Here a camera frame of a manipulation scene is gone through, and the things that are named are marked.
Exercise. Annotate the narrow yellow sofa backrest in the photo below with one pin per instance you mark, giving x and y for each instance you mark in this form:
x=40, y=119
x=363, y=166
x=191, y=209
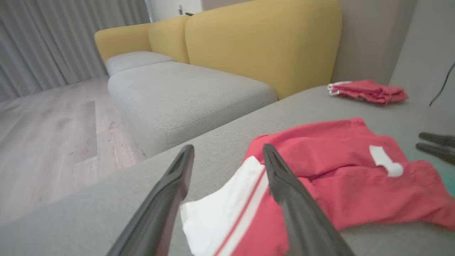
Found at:
x=167, y=39

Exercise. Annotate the grey upright sofa panel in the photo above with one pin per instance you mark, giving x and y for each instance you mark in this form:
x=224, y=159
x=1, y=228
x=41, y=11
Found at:
x=426, y=35

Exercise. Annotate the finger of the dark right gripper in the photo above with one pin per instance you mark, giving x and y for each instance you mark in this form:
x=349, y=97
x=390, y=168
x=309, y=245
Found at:
x=439, y=138
x=439, y=153

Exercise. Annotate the wide yellow sofa backrest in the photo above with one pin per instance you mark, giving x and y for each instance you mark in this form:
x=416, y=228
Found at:
x=263, y=42

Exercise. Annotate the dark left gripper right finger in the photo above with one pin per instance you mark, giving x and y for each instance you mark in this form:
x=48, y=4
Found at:
x=302, y=220

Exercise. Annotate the red shorts with white stripes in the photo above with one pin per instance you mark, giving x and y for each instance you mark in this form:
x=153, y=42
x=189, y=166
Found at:
x=337, y=199

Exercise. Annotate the red shorts with white panel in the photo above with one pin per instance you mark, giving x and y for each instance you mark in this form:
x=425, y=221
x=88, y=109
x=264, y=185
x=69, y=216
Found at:
x=373, y=92

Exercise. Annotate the low yellow sofa backrest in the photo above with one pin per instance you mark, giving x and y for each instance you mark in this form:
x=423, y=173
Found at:
x=121, y=39

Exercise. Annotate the medium grey sofa seat cushion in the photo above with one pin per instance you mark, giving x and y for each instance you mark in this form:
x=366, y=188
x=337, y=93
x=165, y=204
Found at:
x=185, y=96

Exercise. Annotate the grey curtain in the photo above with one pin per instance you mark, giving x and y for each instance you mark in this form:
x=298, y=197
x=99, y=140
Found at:
x=53, y=42

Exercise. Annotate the small grey sofa seat cushion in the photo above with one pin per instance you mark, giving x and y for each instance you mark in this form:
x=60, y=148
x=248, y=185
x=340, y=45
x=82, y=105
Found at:
x=131, y=60

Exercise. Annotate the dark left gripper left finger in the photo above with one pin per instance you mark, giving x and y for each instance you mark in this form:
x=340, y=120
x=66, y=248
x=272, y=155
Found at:
x=156, y=220

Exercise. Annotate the white door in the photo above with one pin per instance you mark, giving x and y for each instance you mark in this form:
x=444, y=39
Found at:
x=167, y=9

